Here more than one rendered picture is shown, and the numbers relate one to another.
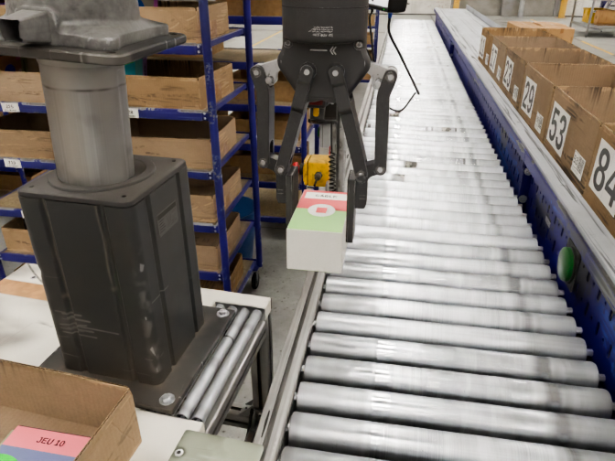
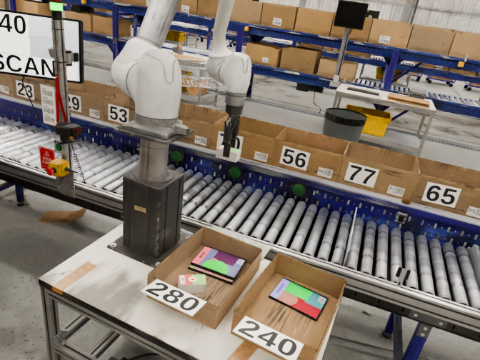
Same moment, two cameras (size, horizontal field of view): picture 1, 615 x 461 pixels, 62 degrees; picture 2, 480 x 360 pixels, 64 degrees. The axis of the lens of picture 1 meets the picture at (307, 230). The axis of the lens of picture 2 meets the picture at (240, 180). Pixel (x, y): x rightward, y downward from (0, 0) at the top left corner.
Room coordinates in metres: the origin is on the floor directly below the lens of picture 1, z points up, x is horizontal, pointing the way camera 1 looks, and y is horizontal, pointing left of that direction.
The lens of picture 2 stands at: (0.21, 1.59, 1.74)
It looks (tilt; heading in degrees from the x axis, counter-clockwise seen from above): 25 degrees down; 277
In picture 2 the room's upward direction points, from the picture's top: 8 degrees clockwise
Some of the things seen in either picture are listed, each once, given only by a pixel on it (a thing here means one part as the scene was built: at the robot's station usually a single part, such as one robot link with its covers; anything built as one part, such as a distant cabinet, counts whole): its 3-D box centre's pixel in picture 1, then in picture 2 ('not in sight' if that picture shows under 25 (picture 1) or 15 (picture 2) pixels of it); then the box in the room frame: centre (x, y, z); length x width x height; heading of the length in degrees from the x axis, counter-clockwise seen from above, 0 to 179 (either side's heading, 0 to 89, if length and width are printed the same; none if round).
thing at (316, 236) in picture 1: (321, 229); (228, 153); (0.49, -0.01, 1.10); 0.10 x 0.06 x 0.05; 170
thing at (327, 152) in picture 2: not in sight; (310, 153); (0.10, -0.60, 0.96); 0.39 x 0.29 x 0.17; 170
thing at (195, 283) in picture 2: not in sight; (191, 283); (0.47, 0.52, 0.78); 0.10 x 0.06 x 0.05; 21
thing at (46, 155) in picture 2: not in sight; (52, 160); (1.42, -0.07, 0.85); 0.16 x 0.01 x 0.13; 170
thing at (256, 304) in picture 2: not in sight; (291, 304); (0.10, 0.53, 0.80); 0.38 x 0.28 x 0.10; 73
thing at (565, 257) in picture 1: (564, 263); (176, 156); (0.90, -0.52, 0.81); 0.07 x 0.01 x 0.07; 170
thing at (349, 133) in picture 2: not in sight; (340, 138); (-0.36, -3.20, 0.32); 0.50 x 0.50 x 0.64
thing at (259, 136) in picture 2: not in sight; (248, 138); (0.48, -0.67, 0.96); 0.39 x 0.29 x 0.17; 170
